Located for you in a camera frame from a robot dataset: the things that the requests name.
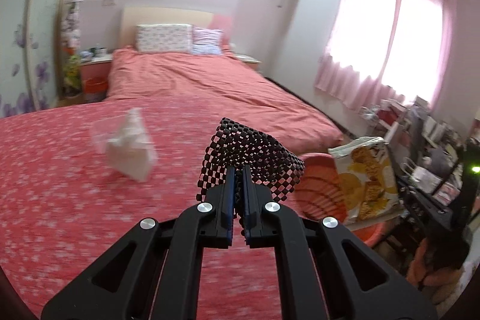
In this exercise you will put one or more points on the pink striped pillow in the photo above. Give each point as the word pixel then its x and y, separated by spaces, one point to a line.
pixel 206 41

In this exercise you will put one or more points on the sliding wardrobe with flower decals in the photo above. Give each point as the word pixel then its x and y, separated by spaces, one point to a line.
pixel 29 41

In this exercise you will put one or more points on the bed with coral duvet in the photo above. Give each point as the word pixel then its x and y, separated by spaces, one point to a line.
pixel 223 86

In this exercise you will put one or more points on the pink nightstand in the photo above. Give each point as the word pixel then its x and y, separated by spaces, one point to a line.
pixel 251 62
pixel 97 67

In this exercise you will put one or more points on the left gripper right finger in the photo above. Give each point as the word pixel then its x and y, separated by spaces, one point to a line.
pixel 324 270

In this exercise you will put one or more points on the right pink nightstand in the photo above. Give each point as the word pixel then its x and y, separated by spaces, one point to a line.
pixel 251 62

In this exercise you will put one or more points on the red floral tablecloth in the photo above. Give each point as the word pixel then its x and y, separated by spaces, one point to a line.
pixel 61 204

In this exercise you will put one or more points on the cluttered desk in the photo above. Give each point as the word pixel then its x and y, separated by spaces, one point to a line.
pixel 425 150

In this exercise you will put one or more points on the hanging plush toys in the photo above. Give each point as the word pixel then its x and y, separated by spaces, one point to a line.
pixel 70 44

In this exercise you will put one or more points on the white floral pillow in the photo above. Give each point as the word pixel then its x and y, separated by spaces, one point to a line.
pixel 164 38

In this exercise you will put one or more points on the red bin by nightstand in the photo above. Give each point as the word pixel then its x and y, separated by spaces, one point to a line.
pixel 95 89

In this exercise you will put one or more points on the red plastic laundry basket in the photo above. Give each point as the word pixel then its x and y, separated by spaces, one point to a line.
pixel 318 195

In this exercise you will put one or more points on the yellow waffle snack bag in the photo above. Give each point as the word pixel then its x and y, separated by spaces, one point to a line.
pixel 366 178

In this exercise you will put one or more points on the clear plastic box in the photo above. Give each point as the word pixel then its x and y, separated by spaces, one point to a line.
pixel 102 130

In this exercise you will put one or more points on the pink window curtains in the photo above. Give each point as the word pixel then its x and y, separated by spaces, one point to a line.
pixel 381 49

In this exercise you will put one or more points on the left pink nightstand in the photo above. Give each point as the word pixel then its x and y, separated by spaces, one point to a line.
pixel 97 67

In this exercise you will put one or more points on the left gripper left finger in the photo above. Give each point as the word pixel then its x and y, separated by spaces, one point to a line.
pixel 153 271

